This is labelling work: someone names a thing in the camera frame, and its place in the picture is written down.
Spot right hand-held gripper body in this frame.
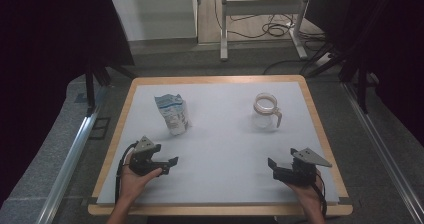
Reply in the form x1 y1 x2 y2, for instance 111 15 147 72
282 146 334 188

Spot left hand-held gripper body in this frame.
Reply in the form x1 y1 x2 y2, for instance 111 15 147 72
128 135 171 177

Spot person's right hand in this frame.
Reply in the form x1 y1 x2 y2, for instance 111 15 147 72
286 176 325 207

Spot person's left hand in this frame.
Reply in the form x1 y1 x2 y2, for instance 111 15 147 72
119 164 164 202

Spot white table mat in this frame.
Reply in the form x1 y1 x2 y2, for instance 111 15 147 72
96 81 341 206

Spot black tripod stand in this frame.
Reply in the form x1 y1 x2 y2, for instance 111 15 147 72
300 41 372 115
84 61 137 117

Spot white power strip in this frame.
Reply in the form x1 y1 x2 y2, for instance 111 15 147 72
313 51 335 69

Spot dark curtain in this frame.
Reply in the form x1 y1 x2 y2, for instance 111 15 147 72
304 0 424 146
0 0 136 206

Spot white cabinet panel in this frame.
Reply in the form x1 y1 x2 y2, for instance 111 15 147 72
109 0 200 42

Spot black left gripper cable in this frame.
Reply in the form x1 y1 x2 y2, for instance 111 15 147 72
114 141 138 205

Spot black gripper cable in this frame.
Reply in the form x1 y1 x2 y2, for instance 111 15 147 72
314 171 329 218
114 141 138 205

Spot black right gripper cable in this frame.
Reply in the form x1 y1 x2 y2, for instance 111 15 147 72
314 171 329 218

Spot aluminium rail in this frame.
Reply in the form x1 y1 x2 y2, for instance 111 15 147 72
342 81 424 224
35 84 108 224

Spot tangle of black floor cables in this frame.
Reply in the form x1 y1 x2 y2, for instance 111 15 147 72
213 0 328 52

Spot white metal desk frame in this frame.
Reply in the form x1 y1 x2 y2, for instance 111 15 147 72
219 0 313 62

